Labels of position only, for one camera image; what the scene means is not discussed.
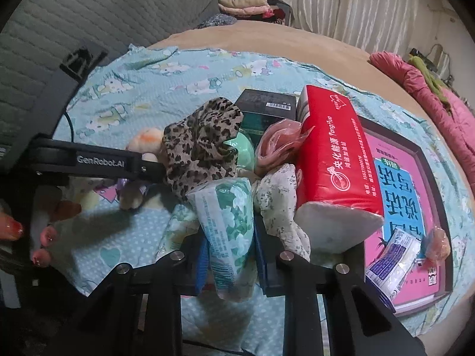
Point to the grey quilted sofa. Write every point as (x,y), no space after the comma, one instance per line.
(92,15)

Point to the green floral tissue pack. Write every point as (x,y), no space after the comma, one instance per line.
(178,230)
(230,222)

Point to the pile of folded clothes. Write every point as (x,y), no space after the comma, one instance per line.
(241,5)

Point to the dark green box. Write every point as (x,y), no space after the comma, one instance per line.
(256,124)

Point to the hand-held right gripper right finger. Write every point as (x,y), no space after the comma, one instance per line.
(261,267)

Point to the green round container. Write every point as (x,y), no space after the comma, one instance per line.
(243,152)

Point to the red tissue pack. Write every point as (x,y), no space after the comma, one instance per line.
(334,155)

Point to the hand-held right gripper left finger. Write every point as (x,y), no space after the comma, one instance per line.
(203,263)

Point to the dark patterned cloth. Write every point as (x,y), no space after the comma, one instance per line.
(217,20)

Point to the bed with tan sheet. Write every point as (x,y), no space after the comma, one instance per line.
(278,40)

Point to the black box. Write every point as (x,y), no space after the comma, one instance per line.
(267,103)

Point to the light blue printed blanket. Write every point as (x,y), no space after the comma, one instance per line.
(185,74)

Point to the pink quilt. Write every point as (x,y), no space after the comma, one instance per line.
(457,118)

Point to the white curtain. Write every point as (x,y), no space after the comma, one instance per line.
(352,7)

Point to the green cloth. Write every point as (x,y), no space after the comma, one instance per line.
(430,78)

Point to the small blue white tissue packet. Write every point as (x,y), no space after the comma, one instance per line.
(393,259)

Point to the pink plastic bag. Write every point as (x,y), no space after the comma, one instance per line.
(274,141)

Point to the pink book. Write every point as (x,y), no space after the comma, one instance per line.
(408,178)

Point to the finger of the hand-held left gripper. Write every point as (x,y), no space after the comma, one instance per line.
(153,170)

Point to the leopard print cloth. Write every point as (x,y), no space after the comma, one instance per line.
(204,137)

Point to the pink plush bear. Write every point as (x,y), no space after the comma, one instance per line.
(146,138)

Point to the white green-speckled cloth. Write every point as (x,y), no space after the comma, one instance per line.
(278,207)

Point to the person's left hand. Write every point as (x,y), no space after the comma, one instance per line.
(47,234)

